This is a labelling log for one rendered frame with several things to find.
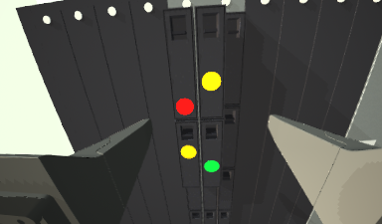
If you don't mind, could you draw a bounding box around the black server rack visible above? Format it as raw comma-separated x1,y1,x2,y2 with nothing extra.
15,0,382,224

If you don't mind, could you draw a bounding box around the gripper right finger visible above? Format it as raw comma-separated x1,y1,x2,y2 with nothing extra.
268,114,382,224

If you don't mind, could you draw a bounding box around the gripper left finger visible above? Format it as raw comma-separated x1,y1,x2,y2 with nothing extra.
0,118,153,224

